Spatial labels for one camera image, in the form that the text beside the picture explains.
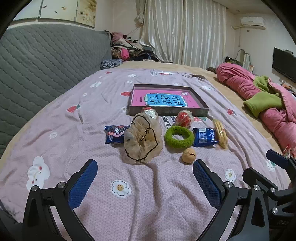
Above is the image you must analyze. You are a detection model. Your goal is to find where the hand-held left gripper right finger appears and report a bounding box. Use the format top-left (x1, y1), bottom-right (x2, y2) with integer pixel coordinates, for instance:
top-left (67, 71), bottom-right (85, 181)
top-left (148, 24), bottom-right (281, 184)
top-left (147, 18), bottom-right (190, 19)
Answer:
top-left (192, 159), bottom-right (270, 241)

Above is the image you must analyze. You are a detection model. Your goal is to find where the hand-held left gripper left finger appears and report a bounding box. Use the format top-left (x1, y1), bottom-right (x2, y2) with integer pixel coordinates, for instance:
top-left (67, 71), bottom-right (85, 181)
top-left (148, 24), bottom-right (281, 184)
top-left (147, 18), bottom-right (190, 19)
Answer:
top-left (22, 159), bottom-right (99, 241)

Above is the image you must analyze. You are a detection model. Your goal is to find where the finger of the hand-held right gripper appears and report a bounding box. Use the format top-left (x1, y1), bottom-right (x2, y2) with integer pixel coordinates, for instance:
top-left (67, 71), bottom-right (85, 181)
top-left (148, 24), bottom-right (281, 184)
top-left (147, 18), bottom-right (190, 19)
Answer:
top-left (266, 149), bottom-right (296, 183)
top-left (242, 167), bottom-right (289, 204)

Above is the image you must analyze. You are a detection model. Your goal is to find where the walnut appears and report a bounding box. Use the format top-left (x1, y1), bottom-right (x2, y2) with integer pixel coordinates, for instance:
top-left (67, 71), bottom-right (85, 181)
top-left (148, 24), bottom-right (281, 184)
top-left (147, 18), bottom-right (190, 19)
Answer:
top-left (182, 148), bottom-right (197, 165)

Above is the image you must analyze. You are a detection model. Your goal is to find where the blue white snack packet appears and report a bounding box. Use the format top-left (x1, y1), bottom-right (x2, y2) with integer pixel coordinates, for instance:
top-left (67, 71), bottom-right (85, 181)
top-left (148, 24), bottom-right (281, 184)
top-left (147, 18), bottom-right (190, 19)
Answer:
top-left (193, 127), bottom-right (219, 148)

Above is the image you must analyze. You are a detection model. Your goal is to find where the yellow biscuit packet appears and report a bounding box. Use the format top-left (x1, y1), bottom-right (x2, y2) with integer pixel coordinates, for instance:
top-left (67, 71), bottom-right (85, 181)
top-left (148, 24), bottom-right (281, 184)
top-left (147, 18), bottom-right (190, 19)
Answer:
top-left (212, 118), bottom-right (229, 149)

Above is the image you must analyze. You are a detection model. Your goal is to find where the green fuzzy hair ring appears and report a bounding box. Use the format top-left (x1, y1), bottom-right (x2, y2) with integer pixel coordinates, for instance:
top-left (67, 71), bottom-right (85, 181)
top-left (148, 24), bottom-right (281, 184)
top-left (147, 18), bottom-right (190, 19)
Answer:
top-left (164, 126), bottom-right (195, 149)

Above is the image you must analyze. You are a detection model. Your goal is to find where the dark blue cookie packet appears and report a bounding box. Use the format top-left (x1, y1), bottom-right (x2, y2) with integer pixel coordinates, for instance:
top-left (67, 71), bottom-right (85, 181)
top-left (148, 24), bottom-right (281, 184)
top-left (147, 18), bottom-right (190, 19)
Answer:
top-left (105, 125), bottom-right (130, 145)

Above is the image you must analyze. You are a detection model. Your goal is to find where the red candy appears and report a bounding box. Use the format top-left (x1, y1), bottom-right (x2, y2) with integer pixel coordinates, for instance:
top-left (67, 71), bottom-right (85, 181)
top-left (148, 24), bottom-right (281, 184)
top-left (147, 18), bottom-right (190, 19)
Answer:
top-left (175, 110), bottom-right (193, 128)

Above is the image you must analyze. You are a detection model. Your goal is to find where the beige sheer hair scrunchie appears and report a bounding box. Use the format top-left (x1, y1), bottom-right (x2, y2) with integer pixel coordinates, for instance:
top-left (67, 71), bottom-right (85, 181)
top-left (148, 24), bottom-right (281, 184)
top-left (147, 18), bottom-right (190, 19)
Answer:
top-left (124, 113), bottom-right (163, 165)

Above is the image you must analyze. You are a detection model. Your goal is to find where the grey cardboard box tray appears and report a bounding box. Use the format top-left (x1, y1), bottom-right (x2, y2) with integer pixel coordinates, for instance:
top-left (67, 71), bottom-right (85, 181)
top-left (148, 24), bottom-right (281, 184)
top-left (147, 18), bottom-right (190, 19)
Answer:
top-left (127, 84), bottom-right (210, 119)

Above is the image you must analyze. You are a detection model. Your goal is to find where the red white egg-shaped toy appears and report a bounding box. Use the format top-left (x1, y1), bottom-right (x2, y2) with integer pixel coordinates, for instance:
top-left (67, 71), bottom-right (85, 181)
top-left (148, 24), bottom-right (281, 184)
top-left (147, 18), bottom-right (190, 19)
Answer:
top-left (142, 107), bottom-right (159, 120)

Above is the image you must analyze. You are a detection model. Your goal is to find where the pink printed bedspread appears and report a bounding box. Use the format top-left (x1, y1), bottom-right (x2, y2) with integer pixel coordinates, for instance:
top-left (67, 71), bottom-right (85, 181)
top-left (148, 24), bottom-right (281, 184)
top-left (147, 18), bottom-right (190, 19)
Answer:
top-left (0, 68), bottom-right (292, 241)

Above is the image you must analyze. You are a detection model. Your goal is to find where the green fleece garment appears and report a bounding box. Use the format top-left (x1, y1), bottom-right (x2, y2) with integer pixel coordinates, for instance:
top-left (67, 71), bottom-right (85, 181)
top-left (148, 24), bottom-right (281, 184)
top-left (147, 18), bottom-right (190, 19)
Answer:
top-left (243, 75), bottom-right (287, 118)

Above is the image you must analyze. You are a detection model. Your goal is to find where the pink quilt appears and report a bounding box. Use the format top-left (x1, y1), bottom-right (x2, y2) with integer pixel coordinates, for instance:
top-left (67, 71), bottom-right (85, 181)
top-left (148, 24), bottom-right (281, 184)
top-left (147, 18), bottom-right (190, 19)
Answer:
top-left (216, 63), bottom-right (296, 158)

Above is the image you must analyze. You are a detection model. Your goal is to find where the black television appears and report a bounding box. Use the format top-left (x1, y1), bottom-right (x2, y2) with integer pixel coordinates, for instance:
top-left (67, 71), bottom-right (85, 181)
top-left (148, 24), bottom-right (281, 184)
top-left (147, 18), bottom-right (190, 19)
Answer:
top-left (272, 47), bottom-right (296, 84)

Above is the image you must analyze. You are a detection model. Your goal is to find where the pink book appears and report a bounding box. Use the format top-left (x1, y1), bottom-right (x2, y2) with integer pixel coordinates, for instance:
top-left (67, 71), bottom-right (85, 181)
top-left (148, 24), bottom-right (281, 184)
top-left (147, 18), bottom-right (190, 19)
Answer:
top-left (131, 88), bottom-right (204, 108)

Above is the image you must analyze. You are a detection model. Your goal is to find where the cluttered side table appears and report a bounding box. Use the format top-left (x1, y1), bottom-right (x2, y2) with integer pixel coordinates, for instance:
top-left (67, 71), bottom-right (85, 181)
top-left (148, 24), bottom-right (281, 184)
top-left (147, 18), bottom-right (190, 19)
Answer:
top-left (225, 56), bottom-right (242, 66)

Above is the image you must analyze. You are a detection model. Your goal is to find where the blue floral cloth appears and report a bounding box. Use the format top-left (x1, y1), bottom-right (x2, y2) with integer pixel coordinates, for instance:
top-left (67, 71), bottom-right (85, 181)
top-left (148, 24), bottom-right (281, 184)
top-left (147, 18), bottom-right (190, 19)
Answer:
top-left (100, 59), bottom-right (123, 69)

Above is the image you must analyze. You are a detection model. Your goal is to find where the grey quilted headboard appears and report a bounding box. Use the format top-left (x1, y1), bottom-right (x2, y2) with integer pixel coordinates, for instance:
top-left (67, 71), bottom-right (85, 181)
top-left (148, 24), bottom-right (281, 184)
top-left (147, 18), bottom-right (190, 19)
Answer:
top-left (0, 23), bottom-right (112, 158)

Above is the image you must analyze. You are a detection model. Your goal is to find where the white air conditioner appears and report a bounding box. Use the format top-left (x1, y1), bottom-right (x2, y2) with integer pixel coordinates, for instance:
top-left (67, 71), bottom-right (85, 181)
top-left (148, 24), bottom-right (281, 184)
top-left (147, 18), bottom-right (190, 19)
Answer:
top-left (240, 16), bottom-right (266, 29)

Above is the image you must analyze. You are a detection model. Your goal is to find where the pile of clothes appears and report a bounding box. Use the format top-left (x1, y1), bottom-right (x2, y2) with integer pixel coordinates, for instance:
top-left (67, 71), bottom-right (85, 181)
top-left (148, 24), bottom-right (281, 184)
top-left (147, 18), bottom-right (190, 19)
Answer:
top-left (110, 31), bottom-right (160, 62)

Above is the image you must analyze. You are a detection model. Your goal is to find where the white curtain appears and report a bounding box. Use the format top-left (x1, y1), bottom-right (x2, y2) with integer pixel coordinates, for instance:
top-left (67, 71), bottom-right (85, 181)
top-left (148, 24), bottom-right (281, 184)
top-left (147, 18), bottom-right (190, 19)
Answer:
top-left (135, 0), bottom-right (227, 70)

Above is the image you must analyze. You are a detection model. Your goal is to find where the floral wall poster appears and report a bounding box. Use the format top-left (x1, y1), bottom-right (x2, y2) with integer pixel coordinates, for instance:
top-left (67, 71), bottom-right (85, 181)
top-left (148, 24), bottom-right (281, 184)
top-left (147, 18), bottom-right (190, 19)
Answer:
top-left (38, 0), bottom-right (96, 26)

